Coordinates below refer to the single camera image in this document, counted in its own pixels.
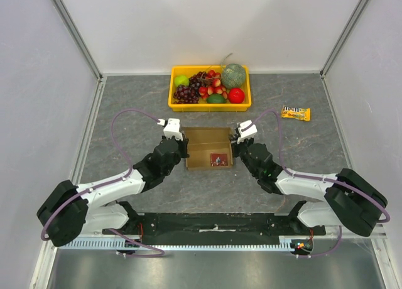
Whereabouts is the red sachet packet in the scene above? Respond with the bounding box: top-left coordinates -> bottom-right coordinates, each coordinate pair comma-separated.
210,153 -> 229,167

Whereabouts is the brown cardboard box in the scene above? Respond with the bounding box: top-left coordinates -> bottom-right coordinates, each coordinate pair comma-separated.
183,127 -> 233,170

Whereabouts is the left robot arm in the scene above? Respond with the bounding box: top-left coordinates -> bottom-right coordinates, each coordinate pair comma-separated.
36,136 -> 188,247

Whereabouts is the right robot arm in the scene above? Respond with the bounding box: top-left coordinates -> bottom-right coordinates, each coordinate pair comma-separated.
229,133 -> 389,237

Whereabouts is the red apple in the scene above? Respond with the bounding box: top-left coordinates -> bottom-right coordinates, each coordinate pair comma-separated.
227,87 -> 245,104

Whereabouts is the green avocado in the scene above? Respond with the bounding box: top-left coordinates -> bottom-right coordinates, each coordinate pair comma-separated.
207,94 -> 226,104

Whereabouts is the dark purple grape bunch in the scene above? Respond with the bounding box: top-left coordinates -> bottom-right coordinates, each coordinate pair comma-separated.
173,85 -> 200,104

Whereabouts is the red grape bunch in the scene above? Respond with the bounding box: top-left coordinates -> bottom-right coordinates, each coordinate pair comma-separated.
198,69 -> 227,101

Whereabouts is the yellow candy bag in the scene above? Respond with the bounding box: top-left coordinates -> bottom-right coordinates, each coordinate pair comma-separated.
281,106 -> 311,121

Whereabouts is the netted green melon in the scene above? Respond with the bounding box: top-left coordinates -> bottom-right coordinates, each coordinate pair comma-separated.
221,63 -> 247,89

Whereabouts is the green apple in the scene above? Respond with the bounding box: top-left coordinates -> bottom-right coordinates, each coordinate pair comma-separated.
173,75 -> 189,87

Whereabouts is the upper purple grape bunch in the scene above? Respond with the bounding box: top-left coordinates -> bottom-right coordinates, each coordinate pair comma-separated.
188,72 -> 209,88

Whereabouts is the yellow plastic bin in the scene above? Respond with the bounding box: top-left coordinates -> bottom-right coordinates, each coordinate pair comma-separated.
168,65 -> 253,112

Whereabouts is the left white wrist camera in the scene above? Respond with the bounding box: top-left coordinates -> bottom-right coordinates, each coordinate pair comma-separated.
157,118 -> 183,141

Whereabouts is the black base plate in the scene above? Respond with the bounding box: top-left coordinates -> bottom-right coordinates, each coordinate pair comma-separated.
118,213 -> 326,239

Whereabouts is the slotted cable duct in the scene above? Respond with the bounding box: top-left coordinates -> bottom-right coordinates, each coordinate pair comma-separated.
61,237 -> 295,252

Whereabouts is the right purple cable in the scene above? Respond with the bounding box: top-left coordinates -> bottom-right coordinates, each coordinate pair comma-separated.
251,109 -> 391,259

